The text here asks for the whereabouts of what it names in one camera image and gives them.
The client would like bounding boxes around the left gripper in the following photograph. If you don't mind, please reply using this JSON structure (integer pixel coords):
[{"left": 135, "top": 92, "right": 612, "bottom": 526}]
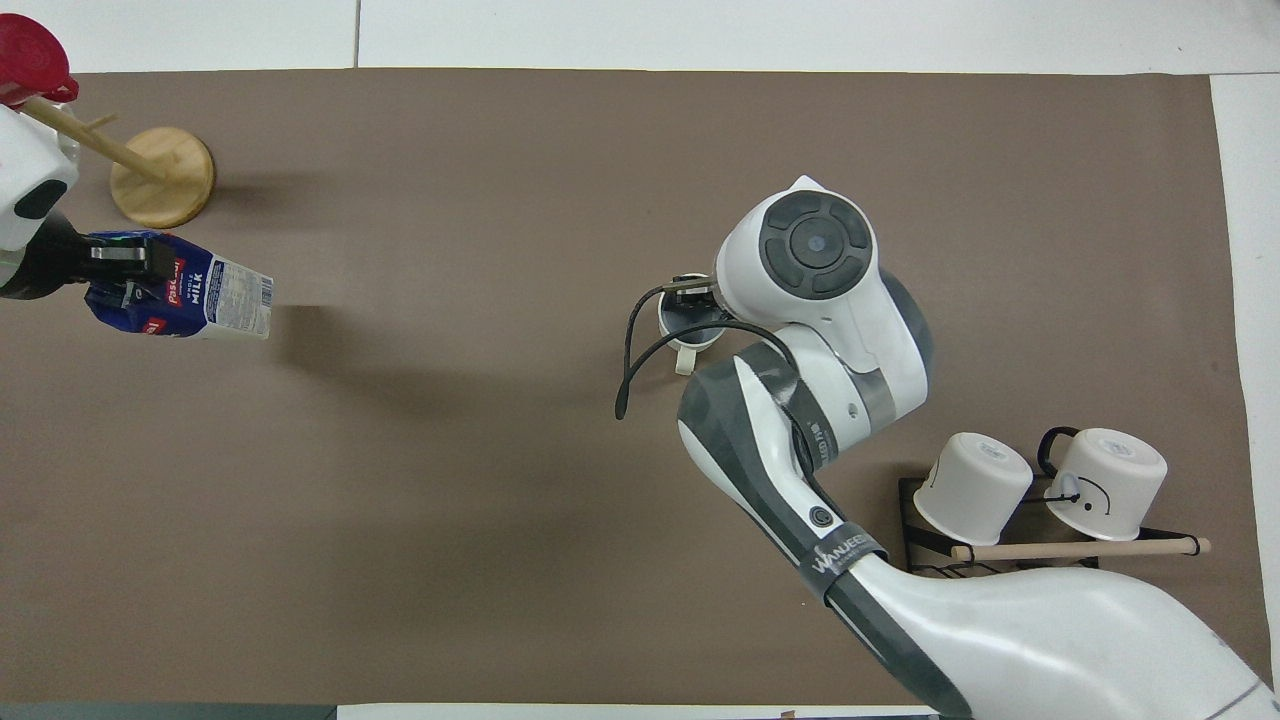
[{"left": 0, "top": 213, "right": 153, "bottom": 301}]

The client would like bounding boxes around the blue and white milk carton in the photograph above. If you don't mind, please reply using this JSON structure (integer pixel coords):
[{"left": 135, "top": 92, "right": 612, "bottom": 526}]
[{"left": 84, "top": 232, "right": 275, "bottom": 343}]

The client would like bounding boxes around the small white cup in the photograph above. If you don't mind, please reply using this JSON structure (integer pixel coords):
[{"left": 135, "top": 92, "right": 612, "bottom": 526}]
[{"left": 656, "top": 284, "right": 728, "bottom": 377}]

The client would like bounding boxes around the wooden cup tree stand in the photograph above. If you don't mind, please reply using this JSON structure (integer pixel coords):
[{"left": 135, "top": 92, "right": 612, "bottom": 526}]
[{"left": 20, "top": 95, "right": 217, "bottom": 230}]

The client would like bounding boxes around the red cup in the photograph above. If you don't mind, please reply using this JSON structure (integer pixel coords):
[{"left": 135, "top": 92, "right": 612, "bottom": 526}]
[{"left": 0, "top": 13, "right": 80, "bottom": 109}]

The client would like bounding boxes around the plain white cup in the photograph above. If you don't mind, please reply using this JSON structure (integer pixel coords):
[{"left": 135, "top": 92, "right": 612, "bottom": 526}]
[{"left": 912, "top": 431, "right": 1035, "bottom": 548}]

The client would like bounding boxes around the white cup with face print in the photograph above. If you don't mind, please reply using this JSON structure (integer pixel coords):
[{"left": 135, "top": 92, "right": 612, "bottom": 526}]
[{"left": 1037, "top": 426, "right": 1169, "bottom": 543}]

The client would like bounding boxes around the black cable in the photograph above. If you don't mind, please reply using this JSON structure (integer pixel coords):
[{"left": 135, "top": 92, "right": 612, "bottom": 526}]
[{"left": 613, "top": 274, "right": 819, "bottom": 426}]

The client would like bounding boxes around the black wire cup rack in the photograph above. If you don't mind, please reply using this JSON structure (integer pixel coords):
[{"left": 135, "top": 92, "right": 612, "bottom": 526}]
[{"left": 897, "top": 474, "right": 1212, "bottom": 582}]

